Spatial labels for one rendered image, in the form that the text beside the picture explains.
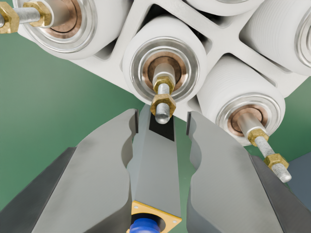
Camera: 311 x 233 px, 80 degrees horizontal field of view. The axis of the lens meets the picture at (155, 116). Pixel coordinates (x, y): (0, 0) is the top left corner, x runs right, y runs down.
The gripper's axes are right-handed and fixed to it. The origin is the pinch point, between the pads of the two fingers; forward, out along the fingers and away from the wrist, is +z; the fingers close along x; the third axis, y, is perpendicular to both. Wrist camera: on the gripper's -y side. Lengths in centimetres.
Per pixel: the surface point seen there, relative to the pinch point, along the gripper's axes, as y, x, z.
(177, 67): -0.1, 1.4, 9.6
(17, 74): 10, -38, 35
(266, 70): 2.2, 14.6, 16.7
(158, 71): -0.4, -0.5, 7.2
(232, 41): -1.6, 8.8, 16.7
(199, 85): 2.0, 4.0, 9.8
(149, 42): -2.6, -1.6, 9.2
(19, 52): 4.9, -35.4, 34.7
